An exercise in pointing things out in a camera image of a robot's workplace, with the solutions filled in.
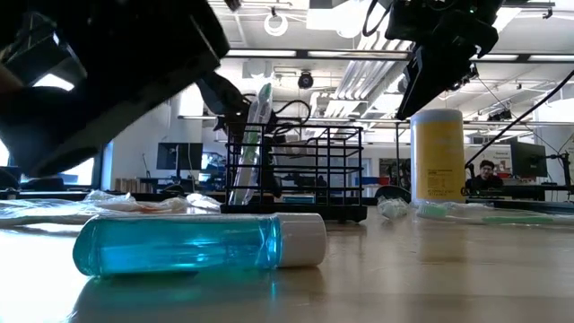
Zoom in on white green toothbrush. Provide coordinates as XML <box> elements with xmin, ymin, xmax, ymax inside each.
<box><xmin>239</xmin><ymin>82</ymin><xmax>275</xmax><ymax>206</ymax></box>

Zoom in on white cable coil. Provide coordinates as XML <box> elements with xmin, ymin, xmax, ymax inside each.
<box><xmin>263</xmin><ymin>12</ymin><xmax>290</xmax><ymax>38</ymax></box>

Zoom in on black ceiling camera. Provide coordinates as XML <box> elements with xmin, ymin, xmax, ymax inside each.
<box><xmin>297</xmin><ymin>70</ymin><xmax>315</xmax><ymax>91</ymax></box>

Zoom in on black cable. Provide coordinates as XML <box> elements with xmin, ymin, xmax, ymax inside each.
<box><xmin>464</xmin><ymin>69</ymin><xmax>574</xmax><ymax>170</ymax></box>

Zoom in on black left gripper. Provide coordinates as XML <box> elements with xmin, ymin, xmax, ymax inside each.
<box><xmin>0</xmin><ymin>0</ymin><xmax>253</xmax><ymax>179</ymax></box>

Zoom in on person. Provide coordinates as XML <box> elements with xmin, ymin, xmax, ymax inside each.
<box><xmin>465</xmin><ymin>159</ymin><xmax>504</xmax><ymax>191</ymax></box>

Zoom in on black computer monitor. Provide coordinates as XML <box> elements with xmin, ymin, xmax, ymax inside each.
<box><xmin>509</xmin><ymin>140</ymin><xmax>549</xmax><ymax>179</ymax></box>
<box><xmin>156</xmin><ymin>142</ymin><xmax>204</xmax><ymax>171</ymax></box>

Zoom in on orange toothbrush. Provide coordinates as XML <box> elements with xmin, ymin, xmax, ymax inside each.
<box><xmin>83</xmin><ymin>189</ymin><xmax>223</xmax><ymax>215</ymax></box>

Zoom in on black aluminium table frame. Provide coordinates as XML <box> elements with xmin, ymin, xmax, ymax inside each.
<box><xmin>0</xmin><ymin>190</ymin><xmax>574</xmax><ymax>215</ymax></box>

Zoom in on ceiling strip light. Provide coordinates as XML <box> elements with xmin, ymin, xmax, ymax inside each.
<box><xmin>223</xmin><ymin>48</ymin><xmax>574</xmax><ymax>63</ymax></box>

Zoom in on black wire caddy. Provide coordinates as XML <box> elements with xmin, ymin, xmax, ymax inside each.
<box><xmin>220</xmin><ymin>119</ymin><xmax>370</xmax><ymax>224</ymax></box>

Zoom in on grey blue toothbrush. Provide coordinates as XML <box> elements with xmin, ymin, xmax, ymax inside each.
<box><xmin>0</xmin><ymin>199</ymin><xmax>86</xmax><ymax>215</ymax></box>

